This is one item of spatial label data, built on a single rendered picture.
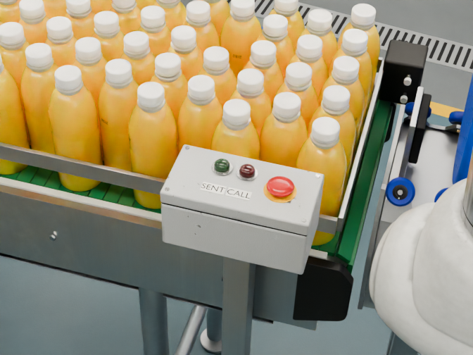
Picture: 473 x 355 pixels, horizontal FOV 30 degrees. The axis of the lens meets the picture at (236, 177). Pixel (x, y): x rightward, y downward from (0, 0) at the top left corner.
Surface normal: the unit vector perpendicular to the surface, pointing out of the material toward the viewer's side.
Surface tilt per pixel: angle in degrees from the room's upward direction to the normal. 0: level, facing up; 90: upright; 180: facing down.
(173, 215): 90
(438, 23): 0
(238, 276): 90
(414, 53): 0
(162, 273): 90
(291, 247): 90
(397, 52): 0
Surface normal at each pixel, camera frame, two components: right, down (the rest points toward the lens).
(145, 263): -0.28, 0.67
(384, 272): -0.91, -0.05
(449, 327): -0.56, 0.56
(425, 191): 0.03, -0.71
